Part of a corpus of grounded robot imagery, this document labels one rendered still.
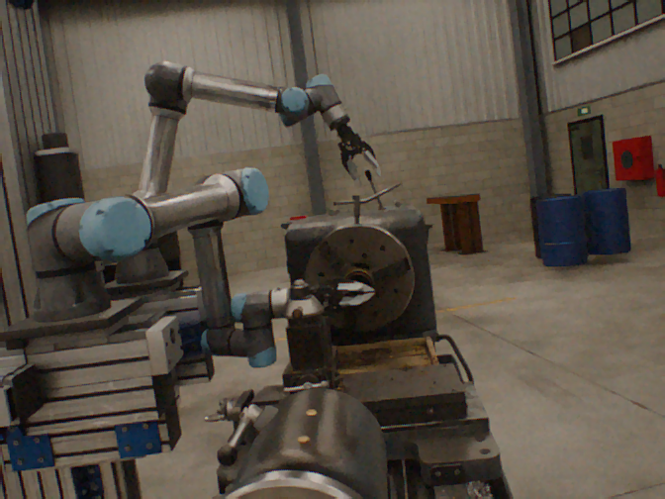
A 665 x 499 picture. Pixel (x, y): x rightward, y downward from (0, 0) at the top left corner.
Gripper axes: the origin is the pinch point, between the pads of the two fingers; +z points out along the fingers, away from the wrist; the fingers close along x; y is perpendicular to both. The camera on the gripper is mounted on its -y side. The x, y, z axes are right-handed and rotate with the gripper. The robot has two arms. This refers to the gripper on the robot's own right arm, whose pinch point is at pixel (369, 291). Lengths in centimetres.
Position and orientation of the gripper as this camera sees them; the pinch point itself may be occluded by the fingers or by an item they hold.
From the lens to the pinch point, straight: 147.0
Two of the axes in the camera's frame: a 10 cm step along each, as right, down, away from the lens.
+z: 9.9, -1.2, -1.2
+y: -1.0, 1.1, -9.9
